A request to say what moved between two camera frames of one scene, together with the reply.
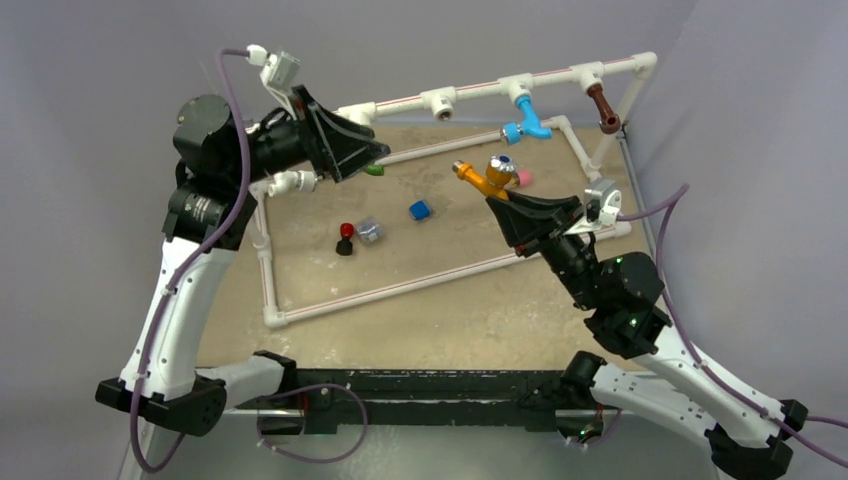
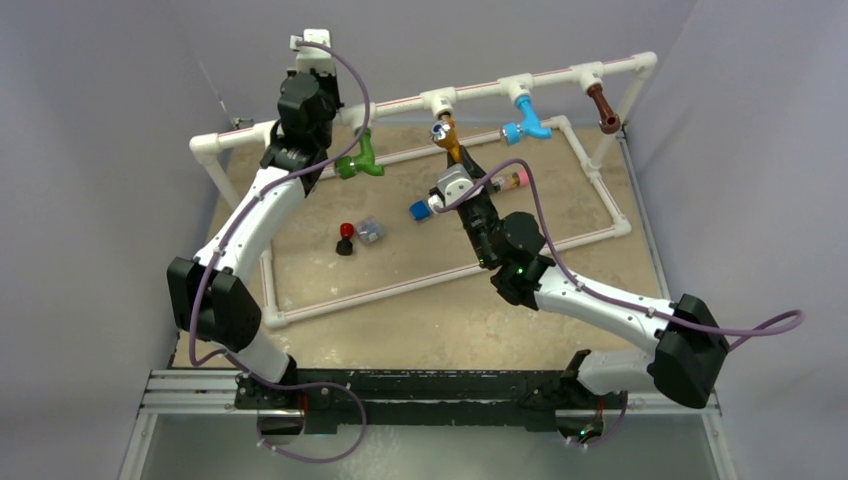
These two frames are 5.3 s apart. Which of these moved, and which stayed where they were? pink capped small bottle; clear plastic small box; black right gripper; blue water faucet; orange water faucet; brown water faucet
Moved: black right gripper; orange water faucet
Stayed: brown water faucet; clear plastic small box; pink capped small bottle; blue water faucet
